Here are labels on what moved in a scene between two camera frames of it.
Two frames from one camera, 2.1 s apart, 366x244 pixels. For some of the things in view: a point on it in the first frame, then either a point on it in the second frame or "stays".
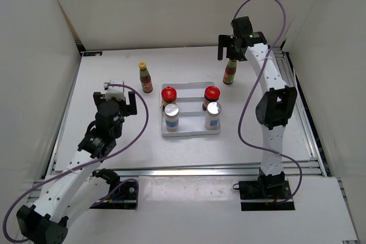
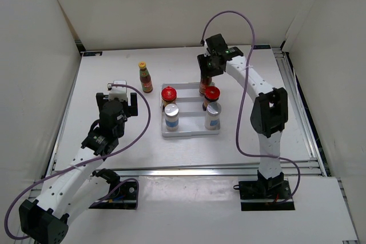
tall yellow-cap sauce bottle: (230, 72) -> (204, 83)
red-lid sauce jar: (168, 94) stays
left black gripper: (131, 102) stays
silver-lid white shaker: (171, 115) stays
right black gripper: (225, 41) -> (205, 71)
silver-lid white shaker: (213, 116) stays
